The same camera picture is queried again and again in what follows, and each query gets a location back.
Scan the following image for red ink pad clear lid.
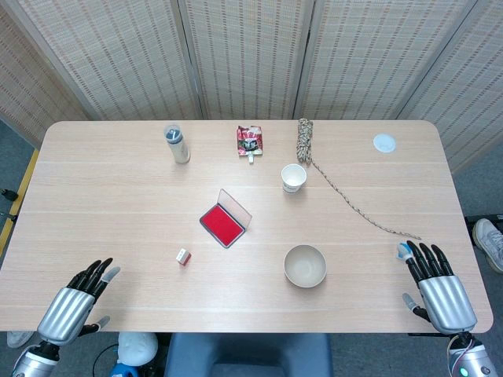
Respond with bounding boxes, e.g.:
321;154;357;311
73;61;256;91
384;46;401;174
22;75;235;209
199;188;253;249

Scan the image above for blue grey chair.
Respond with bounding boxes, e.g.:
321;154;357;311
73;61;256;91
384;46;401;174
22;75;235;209
163;332;334;377

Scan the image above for red snack pouch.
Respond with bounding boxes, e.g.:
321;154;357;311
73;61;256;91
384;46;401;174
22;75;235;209
236;125;263;164

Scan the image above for white grey shoe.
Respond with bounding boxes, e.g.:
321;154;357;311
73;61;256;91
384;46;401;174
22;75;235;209
6;331;35;349

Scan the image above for beige bowl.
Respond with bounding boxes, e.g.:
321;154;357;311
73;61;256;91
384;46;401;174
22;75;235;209
284;244;328;289

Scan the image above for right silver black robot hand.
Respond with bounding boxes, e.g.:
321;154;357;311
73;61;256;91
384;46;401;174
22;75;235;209
396;240;479;335

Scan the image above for braided beige rope bundle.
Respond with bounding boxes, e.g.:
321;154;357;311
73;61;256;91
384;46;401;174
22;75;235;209
295;118;423;241

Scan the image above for white round grommet cover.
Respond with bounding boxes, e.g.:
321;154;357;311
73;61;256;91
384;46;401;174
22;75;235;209
373;134;397;154

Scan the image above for white rounded robot body part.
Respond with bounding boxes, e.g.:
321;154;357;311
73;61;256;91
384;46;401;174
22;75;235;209
117;331;160;366

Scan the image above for white bottle grey cap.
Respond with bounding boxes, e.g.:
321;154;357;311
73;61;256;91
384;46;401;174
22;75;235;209
163;124;191;164

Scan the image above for blue white round object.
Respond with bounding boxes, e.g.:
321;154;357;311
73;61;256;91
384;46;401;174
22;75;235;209
110;363;138;377

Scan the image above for white paper cup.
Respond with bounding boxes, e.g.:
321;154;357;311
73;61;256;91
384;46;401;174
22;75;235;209
281;163;307;194

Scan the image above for grey sneaker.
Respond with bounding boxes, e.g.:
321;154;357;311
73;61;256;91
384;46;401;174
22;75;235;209
472;218;503;274

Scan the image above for bamboo folding screen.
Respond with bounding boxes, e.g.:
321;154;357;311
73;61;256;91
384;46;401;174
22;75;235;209
0;0;503;174

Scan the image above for black cable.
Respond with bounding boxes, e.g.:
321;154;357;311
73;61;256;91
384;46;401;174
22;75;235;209
93;343;119;377

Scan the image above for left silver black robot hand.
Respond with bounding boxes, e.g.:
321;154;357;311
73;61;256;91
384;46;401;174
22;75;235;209
36;258;122;346

